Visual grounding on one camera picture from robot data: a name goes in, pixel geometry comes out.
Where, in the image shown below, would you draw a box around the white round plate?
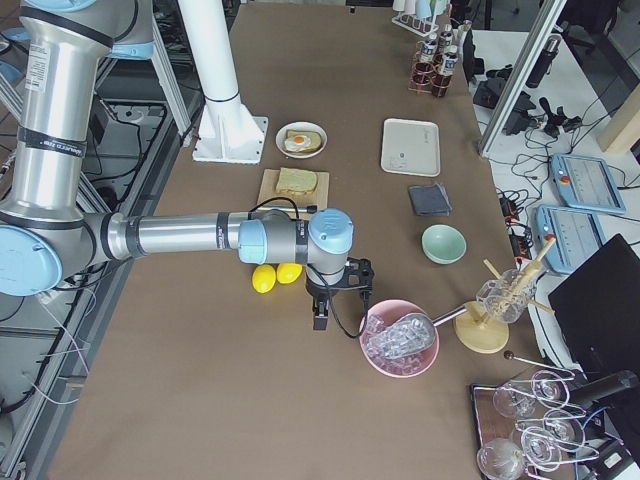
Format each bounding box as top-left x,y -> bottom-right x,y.
275,121 -> 327,159

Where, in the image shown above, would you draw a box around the clear ice cubes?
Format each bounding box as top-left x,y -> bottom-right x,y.
364,313 -> 436,376

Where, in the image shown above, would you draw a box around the teach pendant near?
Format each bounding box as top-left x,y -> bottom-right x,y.
536,205 -> 606,275

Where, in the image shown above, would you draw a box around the tea bottle three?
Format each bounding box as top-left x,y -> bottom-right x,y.
439,45 -> 458,77

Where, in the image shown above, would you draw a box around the bread slice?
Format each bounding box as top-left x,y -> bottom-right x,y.
275,168 -> 318,195
283,130 -> 322,154

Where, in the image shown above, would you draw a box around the wine glass rack tray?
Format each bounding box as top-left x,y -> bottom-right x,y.
470,367 -> 599,479

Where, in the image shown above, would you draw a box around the fried egg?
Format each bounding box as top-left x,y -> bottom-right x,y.
284,135 -> 312,152

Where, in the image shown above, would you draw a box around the grey folded cloth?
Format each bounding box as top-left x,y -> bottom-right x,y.
408,183 -> 452,216

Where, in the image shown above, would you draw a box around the yellow lemon near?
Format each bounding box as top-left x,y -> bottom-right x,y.
251,264 -> 277,294

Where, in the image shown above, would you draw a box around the pink bowl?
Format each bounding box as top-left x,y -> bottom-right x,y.
359,299 -> 439,378

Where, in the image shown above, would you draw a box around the teach pendant far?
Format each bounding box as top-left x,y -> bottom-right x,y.
550,154 -> 626,214

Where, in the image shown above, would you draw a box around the green ceramic bowl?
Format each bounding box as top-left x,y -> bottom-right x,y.
421,224 -> 467,265

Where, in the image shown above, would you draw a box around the yellow lemon far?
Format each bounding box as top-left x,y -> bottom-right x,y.
276,263 -> 303,285

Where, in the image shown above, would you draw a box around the tea bottle one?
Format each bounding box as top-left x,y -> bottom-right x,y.
419,33 -> 438,64

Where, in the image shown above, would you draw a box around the metal ice scoop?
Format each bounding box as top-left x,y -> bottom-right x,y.
366,306 -> 468,360

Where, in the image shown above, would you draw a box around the yellow lemon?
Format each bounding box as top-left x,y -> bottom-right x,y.
251,264 -> 277,294
276,263 -> 303,285

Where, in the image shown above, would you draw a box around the tea bottle two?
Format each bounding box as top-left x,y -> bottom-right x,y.
437,24 -> 453,54

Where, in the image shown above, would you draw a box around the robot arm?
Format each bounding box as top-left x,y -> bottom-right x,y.
1,1 -> 374,330

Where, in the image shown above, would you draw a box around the teach pendant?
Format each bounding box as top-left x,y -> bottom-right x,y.
536,205 -> 606,275
550,154 -> 626,214

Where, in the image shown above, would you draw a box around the glass mug on stand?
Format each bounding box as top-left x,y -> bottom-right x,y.
476,269 -> 536,324

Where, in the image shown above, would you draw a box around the black thermos bottle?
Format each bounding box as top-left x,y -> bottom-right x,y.
525,34 -> 562,88

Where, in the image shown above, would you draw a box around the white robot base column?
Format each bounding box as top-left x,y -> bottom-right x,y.
179,0 -> 268,165

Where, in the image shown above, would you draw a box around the cream rabbit tray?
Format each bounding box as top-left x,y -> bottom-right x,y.
380,118 -> 441,177

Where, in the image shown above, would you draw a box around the copper wire bottle rack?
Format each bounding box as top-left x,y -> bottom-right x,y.
409,42 -> 454,98

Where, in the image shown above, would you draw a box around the wooden cup stand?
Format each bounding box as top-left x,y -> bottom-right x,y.
454,237 -> 556,354

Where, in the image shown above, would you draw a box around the black laptop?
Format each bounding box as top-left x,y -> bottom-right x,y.
549,234 -> 639,376

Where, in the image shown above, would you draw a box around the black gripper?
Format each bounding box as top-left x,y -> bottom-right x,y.
305,257 -> 375,331

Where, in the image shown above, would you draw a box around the bamboo cutting board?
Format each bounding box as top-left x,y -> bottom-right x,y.
257,169 -> 330,210

